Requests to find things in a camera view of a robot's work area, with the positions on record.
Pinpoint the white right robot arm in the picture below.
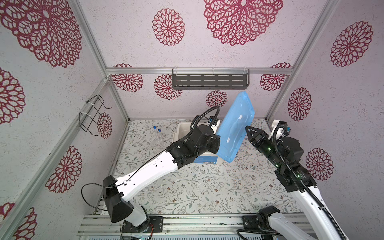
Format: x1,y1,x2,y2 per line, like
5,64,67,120
245,122,348,240

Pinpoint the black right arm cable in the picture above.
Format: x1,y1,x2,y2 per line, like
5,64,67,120
236,124,349,240

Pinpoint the blue plastic bin lid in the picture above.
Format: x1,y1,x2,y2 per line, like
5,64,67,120
217,92,255,163

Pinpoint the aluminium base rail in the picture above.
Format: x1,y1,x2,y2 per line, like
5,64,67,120
76,213,316,236

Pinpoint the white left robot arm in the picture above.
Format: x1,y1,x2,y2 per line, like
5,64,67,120
102,125,220,232

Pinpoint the white plastic bin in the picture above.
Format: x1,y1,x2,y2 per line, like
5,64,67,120
171,123,224,164

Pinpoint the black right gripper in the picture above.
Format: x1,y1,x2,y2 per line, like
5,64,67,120
246,125,285,173

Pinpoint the black wire wall rack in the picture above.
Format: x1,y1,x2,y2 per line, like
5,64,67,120
78,95,112,137

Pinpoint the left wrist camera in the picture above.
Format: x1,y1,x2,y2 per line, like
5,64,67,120
207,116,221,134

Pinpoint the thin blue capped test tube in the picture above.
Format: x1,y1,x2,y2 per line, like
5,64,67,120
158,129,164,143

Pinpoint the dark grey wall shelf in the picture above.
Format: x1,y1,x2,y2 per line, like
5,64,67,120
171,69,250,90

